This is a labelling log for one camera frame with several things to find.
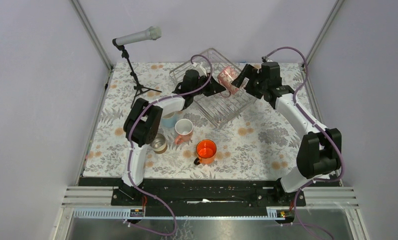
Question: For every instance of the floral table mat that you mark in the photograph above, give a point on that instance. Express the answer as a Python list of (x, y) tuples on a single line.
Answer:
[(258, 144)]

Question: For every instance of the pink textured mug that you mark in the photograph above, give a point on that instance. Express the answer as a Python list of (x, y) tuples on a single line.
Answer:
[(184, 129)]

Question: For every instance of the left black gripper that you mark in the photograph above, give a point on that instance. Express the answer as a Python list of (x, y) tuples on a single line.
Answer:
[(213, 87)]

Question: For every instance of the orange mug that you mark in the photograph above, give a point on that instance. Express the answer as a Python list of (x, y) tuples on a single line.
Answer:
[(206, 151)]

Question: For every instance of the light blue mug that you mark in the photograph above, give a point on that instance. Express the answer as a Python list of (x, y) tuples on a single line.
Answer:
[(169, 121)]

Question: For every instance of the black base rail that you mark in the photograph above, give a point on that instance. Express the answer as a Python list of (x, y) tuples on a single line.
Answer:
[(202, 198)]

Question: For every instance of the cream brown-banded cup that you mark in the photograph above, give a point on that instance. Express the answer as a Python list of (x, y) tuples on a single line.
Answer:
[(159, 144)]

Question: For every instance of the grey microphone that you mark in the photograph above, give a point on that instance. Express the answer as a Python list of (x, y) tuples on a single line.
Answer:
[(152, 33)]

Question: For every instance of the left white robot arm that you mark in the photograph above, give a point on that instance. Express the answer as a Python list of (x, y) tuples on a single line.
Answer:
[(142, 123)]

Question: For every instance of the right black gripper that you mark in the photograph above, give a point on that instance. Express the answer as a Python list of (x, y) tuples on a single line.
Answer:
[(251, 73)]

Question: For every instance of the wire dish rack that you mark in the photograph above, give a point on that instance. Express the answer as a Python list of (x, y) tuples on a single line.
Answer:
[(221, 108)]

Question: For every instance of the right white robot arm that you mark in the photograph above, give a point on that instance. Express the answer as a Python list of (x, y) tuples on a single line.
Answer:
[(320, 148)]

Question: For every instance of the pink floral mug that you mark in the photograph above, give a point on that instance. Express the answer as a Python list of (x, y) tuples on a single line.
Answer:
[(225, 78)]

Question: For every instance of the black microphone tripod stand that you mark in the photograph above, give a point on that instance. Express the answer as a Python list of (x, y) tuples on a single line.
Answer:
[(139, 88)]

